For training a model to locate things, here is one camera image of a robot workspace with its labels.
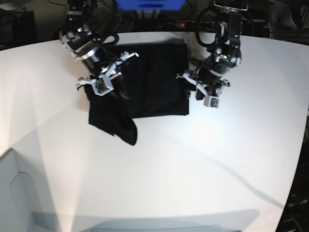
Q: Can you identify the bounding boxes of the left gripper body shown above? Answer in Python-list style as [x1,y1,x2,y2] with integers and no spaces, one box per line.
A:
[176,68,231,98]

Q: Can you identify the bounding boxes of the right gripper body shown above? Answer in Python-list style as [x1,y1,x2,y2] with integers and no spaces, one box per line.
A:
[76,44,139,90]

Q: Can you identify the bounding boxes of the black T-shirt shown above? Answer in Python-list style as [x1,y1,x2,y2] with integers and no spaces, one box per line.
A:
[84,43,189,145]

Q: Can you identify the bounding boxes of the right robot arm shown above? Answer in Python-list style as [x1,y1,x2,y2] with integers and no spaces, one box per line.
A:
[59,0,139,96]

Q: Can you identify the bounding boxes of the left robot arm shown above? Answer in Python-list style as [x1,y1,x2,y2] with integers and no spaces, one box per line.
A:
[178,0,248,107]

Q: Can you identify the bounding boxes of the blue box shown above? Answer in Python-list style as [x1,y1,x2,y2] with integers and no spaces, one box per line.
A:
[116,0,185,11]

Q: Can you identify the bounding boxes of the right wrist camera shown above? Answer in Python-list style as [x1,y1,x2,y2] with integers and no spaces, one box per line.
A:
[92,78,114,96]

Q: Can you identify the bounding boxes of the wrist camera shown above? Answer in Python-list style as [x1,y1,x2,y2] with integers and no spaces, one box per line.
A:
[92,78,114,96]
[204,95,220,108]

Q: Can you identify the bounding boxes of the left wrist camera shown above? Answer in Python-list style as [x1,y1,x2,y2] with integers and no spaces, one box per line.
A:
[204,95,220,108]

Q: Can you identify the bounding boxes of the white power strip red switch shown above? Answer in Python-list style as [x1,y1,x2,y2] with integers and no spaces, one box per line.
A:
[161,20,215,31]

